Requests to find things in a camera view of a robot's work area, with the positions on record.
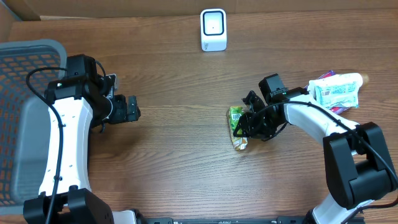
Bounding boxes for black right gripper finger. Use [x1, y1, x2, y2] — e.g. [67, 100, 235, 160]
[233, 123, 248, 138]
[237, 113, 251, 126]

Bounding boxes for green yellow snack packet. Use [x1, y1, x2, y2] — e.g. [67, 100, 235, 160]
[227, 106, 248, 151]

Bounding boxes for teal wet wipes pack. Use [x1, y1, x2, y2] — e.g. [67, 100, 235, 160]
[315, 82, 359, 109]

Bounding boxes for purple Carefree pad pack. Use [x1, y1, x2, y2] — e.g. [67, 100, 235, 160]
[318, 70, 348, 114]

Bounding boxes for white tube with gold cap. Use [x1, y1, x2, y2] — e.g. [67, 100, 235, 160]
[307, 73, 370, 98]

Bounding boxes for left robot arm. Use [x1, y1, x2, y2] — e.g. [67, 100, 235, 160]
[23, 54, 141, 223]

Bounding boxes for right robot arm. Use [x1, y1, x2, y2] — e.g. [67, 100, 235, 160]
[228, 73, 397, 223]

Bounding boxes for white barcode scanner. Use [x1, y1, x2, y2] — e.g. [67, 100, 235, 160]
[200, 8, 228, 52]

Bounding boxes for grey plastic mesh basket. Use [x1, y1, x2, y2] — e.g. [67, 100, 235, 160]
[1, 39, 67, 215]

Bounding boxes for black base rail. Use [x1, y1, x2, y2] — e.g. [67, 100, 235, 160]
[133, 210, 366, 224]

